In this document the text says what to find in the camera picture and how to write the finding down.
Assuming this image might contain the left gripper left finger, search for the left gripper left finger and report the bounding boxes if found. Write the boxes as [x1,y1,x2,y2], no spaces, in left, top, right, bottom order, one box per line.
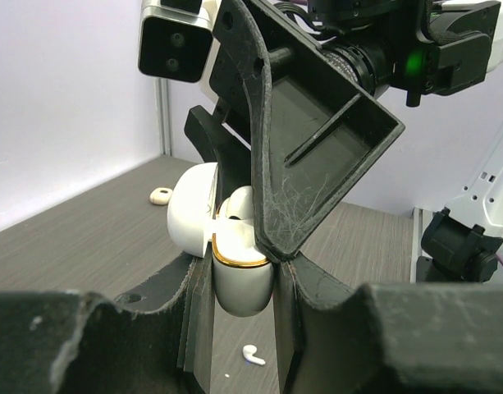
[0,253,214,393]

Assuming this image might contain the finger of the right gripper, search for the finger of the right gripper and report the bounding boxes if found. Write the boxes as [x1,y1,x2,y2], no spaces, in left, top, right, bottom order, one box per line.
[184,106,251,204]

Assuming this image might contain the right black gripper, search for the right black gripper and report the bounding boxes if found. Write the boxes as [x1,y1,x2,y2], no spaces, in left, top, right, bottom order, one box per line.
[213,1,405,259]

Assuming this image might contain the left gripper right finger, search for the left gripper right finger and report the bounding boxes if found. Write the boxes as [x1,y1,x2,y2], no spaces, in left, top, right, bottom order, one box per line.
[273,254,503,393]

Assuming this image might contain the white earbud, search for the white earbud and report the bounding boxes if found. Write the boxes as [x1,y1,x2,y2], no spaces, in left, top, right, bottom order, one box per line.
[242,344,266,366]
[226,186,254,220]

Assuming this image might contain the white earbud charging case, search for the white earbud charging case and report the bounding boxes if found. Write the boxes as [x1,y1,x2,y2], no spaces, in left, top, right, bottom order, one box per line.
[167,163,274,318]

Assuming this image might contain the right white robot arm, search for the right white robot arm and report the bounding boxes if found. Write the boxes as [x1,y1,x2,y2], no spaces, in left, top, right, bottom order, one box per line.
[185,1,503,282]

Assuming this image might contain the beige earbud case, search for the beige earbud case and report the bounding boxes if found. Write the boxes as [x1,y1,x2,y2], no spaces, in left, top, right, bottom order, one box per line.
[149,187,173,206]

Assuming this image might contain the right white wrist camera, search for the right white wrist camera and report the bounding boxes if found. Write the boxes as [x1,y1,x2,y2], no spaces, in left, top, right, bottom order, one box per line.
[138,0,221,103]

